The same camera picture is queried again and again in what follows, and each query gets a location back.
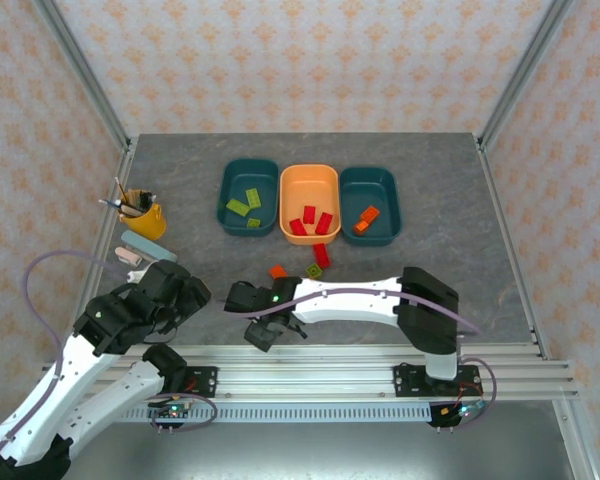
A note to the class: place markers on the square green lego brick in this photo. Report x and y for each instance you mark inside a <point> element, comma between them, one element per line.
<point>314,271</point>

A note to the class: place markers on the long red lego brick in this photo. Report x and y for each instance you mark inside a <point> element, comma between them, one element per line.
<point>324,223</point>
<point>322,255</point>

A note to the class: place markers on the small green lego brick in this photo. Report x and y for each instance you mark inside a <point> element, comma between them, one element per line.
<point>253,223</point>

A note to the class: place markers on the long green lego brick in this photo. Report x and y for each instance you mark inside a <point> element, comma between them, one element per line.
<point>236,206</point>
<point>253,198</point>

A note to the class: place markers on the small orange lego brick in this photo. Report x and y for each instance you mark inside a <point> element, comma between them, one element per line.
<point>362,228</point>

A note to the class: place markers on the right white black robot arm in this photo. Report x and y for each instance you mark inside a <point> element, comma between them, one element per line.
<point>350,306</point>

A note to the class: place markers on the aluminium front beam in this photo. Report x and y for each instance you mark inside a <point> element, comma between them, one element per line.
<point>305,375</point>

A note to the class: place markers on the pink small stapler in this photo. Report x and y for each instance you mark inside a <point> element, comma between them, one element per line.
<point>128,256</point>

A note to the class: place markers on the yellow pen cup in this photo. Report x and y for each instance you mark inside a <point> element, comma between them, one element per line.
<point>147,226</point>

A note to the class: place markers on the beige wooden sticks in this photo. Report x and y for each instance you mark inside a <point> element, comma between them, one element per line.
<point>130,209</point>

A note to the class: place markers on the left control circuit board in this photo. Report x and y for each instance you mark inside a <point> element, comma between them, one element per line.
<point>172,411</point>

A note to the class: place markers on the control circuit board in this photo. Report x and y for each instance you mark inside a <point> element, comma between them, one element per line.
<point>172,411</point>
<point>462,411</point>

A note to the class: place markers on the black marker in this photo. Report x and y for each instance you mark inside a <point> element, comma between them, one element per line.
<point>145,197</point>

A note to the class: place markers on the blue white pen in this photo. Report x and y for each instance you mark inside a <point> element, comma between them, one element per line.
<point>111,203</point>

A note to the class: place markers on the grey metal shelf panel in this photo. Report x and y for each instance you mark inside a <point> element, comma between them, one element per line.
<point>305,450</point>

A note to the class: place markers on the orange plastic bin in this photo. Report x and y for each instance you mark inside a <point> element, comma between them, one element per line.
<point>307,185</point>

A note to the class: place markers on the teal plastic bin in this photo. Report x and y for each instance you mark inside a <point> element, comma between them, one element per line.
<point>245,175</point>
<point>372,187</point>

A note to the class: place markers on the right control circuit board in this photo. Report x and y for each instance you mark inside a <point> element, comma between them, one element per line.
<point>462,411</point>

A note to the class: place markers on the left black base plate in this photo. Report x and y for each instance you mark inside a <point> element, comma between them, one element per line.
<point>207,380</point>

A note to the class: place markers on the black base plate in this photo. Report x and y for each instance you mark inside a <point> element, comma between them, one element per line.
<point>207,380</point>
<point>402,380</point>

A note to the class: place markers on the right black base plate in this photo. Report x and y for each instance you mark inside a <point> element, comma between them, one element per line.
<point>402,380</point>

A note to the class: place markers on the left aluminium table rail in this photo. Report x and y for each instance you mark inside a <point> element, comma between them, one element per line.
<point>122,167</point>

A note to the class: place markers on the aluminium table rail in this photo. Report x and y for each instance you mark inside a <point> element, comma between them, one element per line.
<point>505,225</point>
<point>122,167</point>

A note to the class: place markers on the right aluminium table rail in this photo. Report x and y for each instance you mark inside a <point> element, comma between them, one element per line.
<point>505,225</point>

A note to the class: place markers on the left aluminium frame post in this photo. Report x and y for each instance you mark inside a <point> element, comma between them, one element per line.
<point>82,67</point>

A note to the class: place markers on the aluminium frame post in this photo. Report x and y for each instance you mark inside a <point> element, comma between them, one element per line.
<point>82,67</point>
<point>526,65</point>

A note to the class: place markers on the right aluminium frame post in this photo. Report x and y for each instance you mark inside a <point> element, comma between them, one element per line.
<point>526,65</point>

